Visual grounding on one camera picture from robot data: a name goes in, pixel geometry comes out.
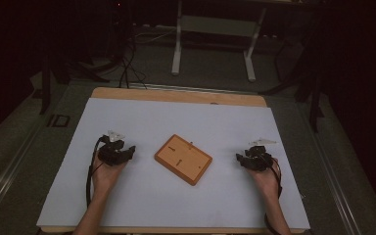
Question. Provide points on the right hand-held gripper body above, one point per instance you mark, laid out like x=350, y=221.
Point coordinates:
x=258, y=159

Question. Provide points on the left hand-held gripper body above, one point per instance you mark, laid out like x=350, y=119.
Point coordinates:
x=111, y=152

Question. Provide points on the orange wooden board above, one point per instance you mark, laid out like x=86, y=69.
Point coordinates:
x=182, y=159

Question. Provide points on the person's right hand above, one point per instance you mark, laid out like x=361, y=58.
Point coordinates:
x=266, y=181

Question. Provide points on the person's left hand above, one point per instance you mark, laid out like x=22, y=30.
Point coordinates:
x=106, y=175

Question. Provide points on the white table mat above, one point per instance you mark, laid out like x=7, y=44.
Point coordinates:
x=176, y=202

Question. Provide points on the black stand legs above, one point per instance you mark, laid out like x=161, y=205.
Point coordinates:
x=65, y=70
x=306, y=81

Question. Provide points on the white metal stand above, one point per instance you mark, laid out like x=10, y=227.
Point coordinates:
x=215, y=29

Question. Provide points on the metal floor rail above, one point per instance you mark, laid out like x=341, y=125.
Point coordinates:
x=189, y=88
x=6, y=182
x=336, y=176

